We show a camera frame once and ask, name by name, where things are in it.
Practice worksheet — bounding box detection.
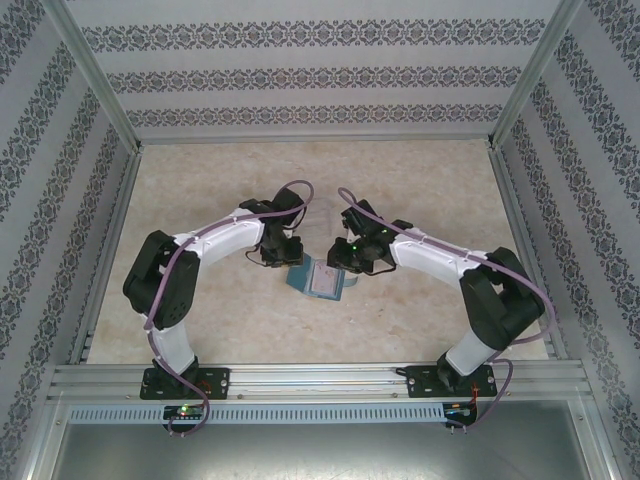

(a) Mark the teal card holder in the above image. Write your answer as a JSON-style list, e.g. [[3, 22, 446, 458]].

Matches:
[[285, 253, 361, 303]]

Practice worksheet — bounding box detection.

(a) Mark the white card with pink blossoms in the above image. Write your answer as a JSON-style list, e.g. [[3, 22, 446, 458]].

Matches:
[[307, 263, 344, 296]]

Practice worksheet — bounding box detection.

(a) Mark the grey metal sheet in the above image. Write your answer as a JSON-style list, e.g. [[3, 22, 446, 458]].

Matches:
[[49, 422, 606, 480]]

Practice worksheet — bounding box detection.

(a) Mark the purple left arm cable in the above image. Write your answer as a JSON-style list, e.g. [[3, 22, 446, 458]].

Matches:
[[144, 180, 317, 439]]

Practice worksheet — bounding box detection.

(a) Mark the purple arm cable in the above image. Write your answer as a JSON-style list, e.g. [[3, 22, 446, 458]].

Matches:
[[337, 187, 557, 434], [144, 180, 317, 439]]

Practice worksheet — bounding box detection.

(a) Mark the aluminium mounting rail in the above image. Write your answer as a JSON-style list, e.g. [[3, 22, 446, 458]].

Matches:
[[48, 363, 587, 402]]

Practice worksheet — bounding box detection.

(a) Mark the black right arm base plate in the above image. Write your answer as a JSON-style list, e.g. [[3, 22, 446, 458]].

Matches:
[[405, 364, 497, 400]]

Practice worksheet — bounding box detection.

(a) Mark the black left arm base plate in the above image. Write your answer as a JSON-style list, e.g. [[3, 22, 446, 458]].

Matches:
[[141, 367, 232, 402]]

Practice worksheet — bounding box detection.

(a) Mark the grey slotted cable duct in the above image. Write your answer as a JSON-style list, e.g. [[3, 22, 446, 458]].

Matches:
[[67, 402, 447, 425]]

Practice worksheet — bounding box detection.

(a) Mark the aluminium side rail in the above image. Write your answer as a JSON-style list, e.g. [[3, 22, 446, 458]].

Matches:
[[69, 147, 144, 365], [488, 147, 569, 361]]

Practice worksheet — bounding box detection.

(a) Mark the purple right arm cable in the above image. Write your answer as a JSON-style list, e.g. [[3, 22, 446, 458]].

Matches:
[[337, 187, 557, 434]]

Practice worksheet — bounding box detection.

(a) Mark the aluminium corner post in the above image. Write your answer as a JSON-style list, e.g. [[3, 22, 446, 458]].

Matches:
[[42, 0, 144, 151], [487, 0, 585, 149]]

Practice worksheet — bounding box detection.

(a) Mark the aluminium frame leg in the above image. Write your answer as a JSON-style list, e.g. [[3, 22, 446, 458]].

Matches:
[[19, 394, 69, 480], [569, 394, 629, 480]]

